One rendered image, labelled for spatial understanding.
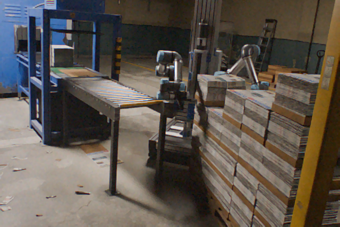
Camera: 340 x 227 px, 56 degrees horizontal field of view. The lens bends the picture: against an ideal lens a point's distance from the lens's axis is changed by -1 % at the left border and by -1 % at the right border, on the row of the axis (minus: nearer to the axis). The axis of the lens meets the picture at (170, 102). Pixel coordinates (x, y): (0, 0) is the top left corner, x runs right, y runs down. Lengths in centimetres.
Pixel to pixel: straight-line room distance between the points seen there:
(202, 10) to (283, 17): 696
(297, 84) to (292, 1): 859
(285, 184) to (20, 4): 517
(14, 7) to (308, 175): 538
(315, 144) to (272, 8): 940
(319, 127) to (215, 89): 154
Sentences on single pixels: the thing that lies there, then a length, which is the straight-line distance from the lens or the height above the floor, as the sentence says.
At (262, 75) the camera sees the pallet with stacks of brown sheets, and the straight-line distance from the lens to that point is 938.
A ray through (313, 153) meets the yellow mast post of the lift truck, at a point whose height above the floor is 105.
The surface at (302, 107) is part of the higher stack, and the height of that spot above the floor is 115.
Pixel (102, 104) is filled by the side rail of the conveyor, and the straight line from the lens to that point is 290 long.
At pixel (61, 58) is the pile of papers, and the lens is 464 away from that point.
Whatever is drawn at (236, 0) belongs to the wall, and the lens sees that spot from 1168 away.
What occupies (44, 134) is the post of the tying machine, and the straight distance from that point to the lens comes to 403.
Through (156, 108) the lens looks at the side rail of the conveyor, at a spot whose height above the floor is 71.
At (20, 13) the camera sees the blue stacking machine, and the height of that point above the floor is 146.
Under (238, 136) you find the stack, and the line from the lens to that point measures 231.
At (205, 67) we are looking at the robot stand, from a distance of 360.
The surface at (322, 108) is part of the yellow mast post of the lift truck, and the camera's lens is 138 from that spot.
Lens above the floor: 151
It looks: 14 degrees down
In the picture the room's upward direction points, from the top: 5 degrees clockwise
